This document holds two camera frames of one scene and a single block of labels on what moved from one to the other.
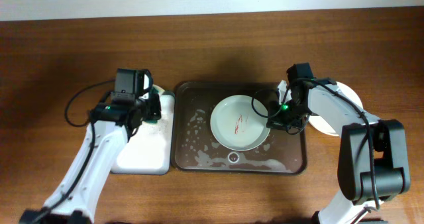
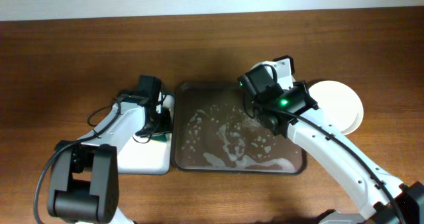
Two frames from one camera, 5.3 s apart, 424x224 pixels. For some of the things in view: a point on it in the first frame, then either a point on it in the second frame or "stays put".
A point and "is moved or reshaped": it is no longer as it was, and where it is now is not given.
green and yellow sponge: x=159 y=89 is moved or reshaped
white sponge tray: x=148 y=148 stays put
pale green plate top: x=236 y=126 -> x=283 y=66
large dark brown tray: x=194 y=150 stays put
